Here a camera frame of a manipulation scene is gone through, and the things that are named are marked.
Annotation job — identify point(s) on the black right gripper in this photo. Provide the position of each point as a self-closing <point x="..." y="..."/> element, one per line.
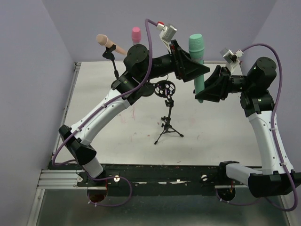
<point x="224" y="83"/>

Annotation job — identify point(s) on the pink toy microphone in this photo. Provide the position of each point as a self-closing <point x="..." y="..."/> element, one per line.
<point x="136" y="35"/>

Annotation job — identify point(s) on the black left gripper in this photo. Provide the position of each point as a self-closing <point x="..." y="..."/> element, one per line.
<point x="177" y="60"/>

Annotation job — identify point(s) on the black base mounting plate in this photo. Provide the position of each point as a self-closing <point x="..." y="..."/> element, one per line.
<point x="151" y="180"/>

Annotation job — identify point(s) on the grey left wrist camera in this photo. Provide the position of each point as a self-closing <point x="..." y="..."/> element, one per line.
<point x="167" y="31"/>

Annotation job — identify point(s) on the aluminium rail left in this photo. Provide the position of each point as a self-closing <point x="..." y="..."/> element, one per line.
<point x="64" y="180"/>

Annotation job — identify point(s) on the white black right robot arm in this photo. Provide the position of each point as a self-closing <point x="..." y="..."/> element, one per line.
<point x="277" y="175"/>

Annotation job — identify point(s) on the black mic stand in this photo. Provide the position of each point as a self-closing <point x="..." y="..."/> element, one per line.
<point x="108" y="54"/>
<point x="146" y="90"/>

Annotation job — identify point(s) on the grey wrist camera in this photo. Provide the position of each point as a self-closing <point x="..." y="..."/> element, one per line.
<point x="167" y="31"/>
<point x="230" y="56"/>

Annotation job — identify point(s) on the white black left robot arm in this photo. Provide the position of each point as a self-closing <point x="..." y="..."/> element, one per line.
<point x="133" y="84"/>

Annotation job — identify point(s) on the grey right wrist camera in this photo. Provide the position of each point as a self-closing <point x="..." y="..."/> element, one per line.
<point x="230" y="56"/>

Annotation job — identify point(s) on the peach toy microphone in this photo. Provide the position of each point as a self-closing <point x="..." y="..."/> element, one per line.
<point x="103" y="40"/>

